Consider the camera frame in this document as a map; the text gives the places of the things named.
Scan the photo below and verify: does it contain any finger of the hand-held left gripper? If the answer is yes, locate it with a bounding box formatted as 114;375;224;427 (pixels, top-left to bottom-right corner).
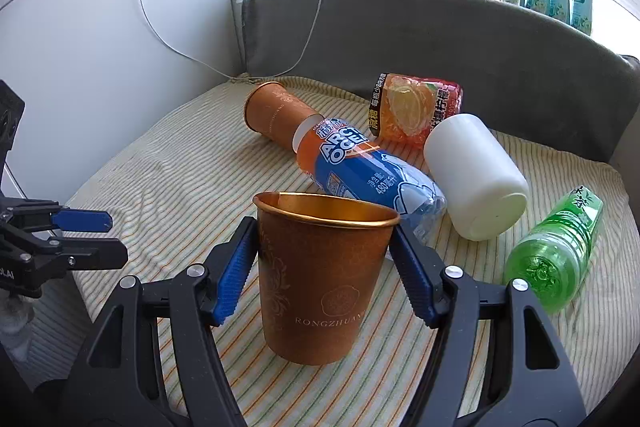
0;231;129;277
0;199;114;235

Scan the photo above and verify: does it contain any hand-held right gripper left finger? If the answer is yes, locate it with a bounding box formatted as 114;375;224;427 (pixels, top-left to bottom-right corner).
60;216;261;427

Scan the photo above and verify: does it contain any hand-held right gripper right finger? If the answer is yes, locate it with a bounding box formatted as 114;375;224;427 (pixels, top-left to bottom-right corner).
389;222;588;427

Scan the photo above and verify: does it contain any brown paper cup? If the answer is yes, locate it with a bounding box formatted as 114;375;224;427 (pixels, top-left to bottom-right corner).
252;191;401;365
243;82;326;152

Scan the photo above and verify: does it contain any white plastic cup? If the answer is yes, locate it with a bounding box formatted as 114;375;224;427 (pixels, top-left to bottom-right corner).
423;113;530;242

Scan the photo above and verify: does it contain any white board panel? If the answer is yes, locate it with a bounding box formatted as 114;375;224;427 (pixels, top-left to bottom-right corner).
0;0;237;233

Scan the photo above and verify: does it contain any blue label drink bottle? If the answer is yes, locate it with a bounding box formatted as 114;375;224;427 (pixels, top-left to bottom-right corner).
292;114;447;243

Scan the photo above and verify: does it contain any green drink bottle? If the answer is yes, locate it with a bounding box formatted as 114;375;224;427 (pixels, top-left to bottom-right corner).
504;187;605;313

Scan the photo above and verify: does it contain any orange label drink bottle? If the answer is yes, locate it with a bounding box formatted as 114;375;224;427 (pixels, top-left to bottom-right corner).
370;72;463;150

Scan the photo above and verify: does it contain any grey sofa backrest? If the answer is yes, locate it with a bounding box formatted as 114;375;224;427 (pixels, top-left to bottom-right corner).
241;0;640;172

